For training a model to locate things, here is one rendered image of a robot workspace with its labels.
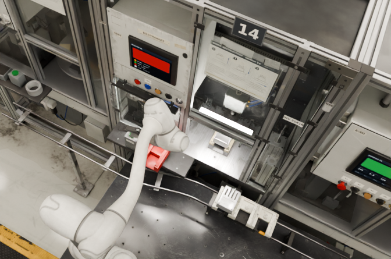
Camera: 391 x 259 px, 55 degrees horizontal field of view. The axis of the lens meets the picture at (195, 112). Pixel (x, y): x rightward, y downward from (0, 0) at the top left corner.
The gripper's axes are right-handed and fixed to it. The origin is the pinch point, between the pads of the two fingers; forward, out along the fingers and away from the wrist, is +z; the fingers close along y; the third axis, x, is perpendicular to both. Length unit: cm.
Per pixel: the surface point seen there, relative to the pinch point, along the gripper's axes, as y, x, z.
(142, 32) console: 41, -33, -31
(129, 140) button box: -13.3, 1.6, 12.3
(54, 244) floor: -55, 81, 93
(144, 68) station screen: 25.0, -24.9, -21.7
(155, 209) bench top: -49, 32, 5
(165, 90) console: 8.7, -22.1, -23.7
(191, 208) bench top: -63, 23, -10
